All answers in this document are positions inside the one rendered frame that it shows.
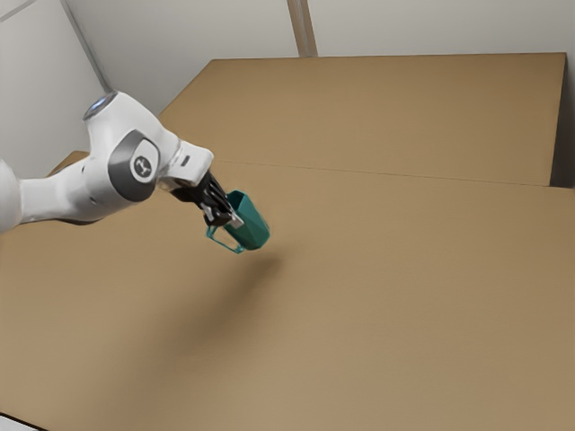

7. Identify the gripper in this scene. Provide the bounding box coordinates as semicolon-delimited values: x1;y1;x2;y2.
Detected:
170;172;245;228

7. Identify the teal faceted mug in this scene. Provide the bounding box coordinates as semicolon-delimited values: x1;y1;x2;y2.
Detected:
206;189;272;255

